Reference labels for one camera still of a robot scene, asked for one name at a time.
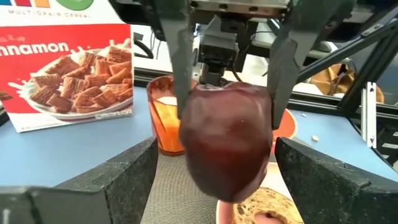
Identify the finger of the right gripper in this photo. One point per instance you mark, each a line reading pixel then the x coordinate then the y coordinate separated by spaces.
pixel 180 56
pixel 289 62

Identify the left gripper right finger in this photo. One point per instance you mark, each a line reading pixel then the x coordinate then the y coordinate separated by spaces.
pixel 326 193

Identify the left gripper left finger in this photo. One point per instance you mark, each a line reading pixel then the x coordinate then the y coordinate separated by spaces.
pixel 109 193

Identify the dark red apple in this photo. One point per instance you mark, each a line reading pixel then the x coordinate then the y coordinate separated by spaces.
pixel 227 140

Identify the Life cinnamon cereal box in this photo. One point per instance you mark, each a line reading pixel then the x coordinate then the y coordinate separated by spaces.
pixel 62 77

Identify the pink round plate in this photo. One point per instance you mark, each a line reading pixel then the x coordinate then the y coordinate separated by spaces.
pixel 275 179

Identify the red round bowl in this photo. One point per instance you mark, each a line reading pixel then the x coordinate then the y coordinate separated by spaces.
pixel 284 127

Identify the round woven grey placemat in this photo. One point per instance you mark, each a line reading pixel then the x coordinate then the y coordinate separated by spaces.
pixel 177 193

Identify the pink cup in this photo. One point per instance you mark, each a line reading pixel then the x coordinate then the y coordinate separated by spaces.
pixel 164 124

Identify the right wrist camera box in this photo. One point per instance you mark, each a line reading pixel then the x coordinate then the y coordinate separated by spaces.
pixel 217 46

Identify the silver metal bracket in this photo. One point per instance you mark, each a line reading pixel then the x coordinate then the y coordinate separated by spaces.
pixel 369 115

